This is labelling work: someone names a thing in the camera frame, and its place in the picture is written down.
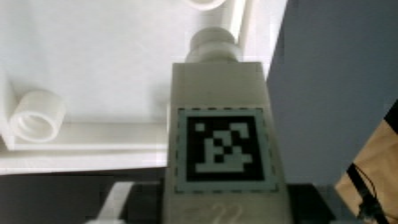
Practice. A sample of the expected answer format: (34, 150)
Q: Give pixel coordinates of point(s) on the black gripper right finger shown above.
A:
(310, 209)

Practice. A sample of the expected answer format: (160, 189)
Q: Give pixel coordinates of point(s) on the white square table top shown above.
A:
(91, 48)

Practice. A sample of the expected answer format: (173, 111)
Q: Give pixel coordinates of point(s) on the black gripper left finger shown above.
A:
(116, 202)

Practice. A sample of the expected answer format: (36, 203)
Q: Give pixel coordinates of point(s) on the white table leg with tag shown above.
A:
(224, 186)

